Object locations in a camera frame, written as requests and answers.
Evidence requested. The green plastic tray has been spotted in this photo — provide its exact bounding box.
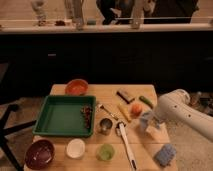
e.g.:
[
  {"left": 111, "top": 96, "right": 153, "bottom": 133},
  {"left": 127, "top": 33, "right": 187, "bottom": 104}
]
[{"left": 33, "top": 95, "right": 96, "bottom": 137}]

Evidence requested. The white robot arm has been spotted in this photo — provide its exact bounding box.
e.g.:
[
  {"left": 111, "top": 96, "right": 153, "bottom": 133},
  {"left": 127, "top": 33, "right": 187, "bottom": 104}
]
[{"left": 153, "top": 89, "right": 213, "bottom": 142}]

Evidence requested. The green pepper toy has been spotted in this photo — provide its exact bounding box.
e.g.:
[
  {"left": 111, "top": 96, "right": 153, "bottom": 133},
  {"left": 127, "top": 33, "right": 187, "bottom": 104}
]
[{"left": 139, "top": 96, "right": 154, "bottom": 109}]

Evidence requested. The white handled spatula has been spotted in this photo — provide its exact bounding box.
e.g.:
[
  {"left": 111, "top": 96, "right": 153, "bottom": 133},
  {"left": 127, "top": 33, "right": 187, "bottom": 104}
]
[{"left": 116, "top": 122, "right": 137, "bottom": 171}]

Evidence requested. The orange peach toy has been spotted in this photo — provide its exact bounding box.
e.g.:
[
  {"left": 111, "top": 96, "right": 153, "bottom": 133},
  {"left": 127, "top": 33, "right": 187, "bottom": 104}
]
[{"left": 131, "top": 104, "right": 142, "bottom": 118}]

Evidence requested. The black office chair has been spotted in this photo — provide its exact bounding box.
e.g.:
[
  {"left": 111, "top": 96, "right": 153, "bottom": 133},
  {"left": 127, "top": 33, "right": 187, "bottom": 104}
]
[{"left": 0, "top": 103, "right": 38, "bottom": 171}]

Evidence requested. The dark brush block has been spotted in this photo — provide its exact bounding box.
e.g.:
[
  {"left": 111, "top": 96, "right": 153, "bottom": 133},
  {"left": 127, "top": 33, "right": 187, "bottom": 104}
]
[{"left": 116, "top": 90, "right": 135, "bottom": 104}]

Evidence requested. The orange bowl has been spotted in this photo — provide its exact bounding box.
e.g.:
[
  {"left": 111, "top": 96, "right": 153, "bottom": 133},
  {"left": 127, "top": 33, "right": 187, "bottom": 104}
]
[{"left": 65, "top": 79, "right": 88, "bottom": 95}]

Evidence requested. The red grapes toy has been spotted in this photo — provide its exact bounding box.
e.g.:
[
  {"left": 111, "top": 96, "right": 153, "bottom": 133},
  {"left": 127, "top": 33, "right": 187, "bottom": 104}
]
[{"left": 81, "top": 106, "right": 93, "bottom": 129}]

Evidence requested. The metal cup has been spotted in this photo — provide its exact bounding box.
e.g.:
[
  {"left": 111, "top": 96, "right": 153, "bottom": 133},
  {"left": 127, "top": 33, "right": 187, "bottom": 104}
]
[{"left": 99, "top": 118, "right": 113, "bottom": 135}]

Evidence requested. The green plastic cup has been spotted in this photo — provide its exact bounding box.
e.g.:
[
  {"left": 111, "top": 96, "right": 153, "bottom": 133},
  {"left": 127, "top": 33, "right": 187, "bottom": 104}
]
[{"left": 96, "top": 144, "right": 115, "bottom": 161}]

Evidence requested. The blue sponge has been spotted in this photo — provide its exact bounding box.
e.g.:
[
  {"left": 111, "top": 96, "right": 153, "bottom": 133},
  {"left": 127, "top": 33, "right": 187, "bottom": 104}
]
[{"left": 154, "top": 144, "right": 176, "bottom": 167}]

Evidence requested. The yellow corn toy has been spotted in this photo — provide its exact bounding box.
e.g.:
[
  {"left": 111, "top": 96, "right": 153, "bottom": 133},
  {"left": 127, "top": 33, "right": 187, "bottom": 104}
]
[{"left": 118, "top": 104, "right": 132, "bottom": 122}]

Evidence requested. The light blue towel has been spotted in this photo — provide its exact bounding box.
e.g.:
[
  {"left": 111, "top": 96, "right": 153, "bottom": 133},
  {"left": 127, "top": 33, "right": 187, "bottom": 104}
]
[{"left": 139, "top": 111, "right": 162, "bottom": 139}]

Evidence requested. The maroon bowl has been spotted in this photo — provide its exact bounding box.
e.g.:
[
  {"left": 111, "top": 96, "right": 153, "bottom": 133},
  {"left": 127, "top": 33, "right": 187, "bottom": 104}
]
[{"left": 25, "top": 139, "right": 55, "bottom": 170}]

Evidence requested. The white small bowl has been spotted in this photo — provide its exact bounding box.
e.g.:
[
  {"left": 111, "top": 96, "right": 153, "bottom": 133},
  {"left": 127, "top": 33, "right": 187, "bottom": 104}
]
[{"left": 66, "top": 139, "right": 86, "bottom": 159}]

